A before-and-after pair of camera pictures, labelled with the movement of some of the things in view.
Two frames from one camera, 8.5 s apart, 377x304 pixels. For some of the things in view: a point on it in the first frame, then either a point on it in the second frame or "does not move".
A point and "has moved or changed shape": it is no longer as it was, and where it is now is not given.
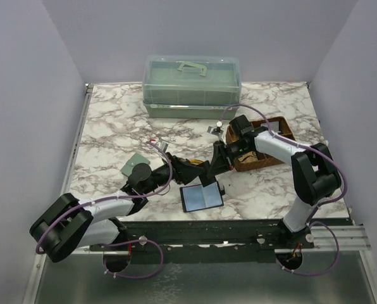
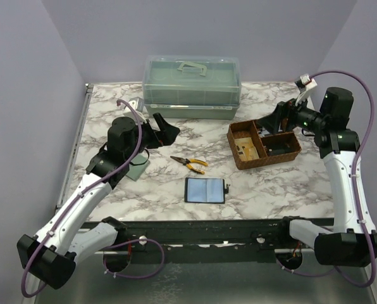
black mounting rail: [248, 242] does not move
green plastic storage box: [178, 88] does not move
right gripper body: [236, 149] -> [298, 113]
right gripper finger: [220, 162] -> [271, 122]
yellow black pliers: [193, 161] does not move
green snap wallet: [135, 159] does not move
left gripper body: [169, 157] -> [149, 139]
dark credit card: [204, 180] has moved or changed shape
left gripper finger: [183, 171] -> [168, 134]
